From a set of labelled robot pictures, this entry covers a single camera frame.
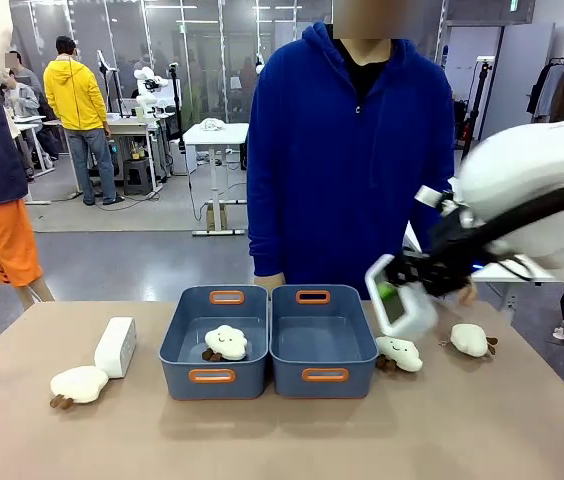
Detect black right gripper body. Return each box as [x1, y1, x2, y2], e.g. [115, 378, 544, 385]
[410, 212, 483, 300]

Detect white digital clock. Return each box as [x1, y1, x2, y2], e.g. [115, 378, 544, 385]
[365, 253, 439, 342]
[93, 316, 138, 380]

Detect person's right forearm blue sleeve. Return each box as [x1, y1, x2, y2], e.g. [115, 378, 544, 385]
[246, 184, 289, 279]

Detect person's left hand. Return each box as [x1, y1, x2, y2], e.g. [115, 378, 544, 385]
[457, 280, 479, 307]

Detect person's right hand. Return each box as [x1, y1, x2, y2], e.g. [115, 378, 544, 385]
[254, 271, 287, 293]

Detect white side table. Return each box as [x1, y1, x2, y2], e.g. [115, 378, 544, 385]
[402, 222, 564, 314]

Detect white cloud plush toy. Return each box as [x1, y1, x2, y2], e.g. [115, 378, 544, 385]
[449, 322, 500, 359]
[49, 365, 111, 412]
[375, 335, 424, 376]
[201, 324, 249, 363]

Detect person in blue hoodie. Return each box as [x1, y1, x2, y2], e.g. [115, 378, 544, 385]
[245, 20, 458, 301]

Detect black tripod stand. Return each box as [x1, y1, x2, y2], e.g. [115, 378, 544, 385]
[461, 56, 494, 154]

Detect white standing desk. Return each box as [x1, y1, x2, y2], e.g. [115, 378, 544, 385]
[182, 122, 251, 237]

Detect grey plastic stool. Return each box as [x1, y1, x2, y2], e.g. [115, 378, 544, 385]
[122, 158, 155, 197]

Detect white workbench desk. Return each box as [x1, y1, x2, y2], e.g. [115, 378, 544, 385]
[104, 110, 173, 194]

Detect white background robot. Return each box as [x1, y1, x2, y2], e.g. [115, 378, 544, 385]
[133, 66, 170, 117]

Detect person in yellow hoodie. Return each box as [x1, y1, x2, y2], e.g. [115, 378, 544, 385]
[42, 35, 126, 207]

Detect seated person grey top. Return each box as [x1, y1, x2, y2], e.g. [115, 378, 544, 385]
[3, 49, 61, 177]

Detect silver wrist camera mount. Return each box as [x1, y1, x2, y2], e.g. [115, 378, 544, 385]
[414, 184, 456, 209]

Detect blue basket orange handles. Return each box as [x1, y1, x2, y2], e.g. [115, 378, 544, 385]
[158, 284, 270, 401]
[269, 284, 380, 400]

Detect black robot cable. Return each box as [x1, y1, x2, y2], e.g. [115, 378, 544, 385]
[454, 182, 564, 281]

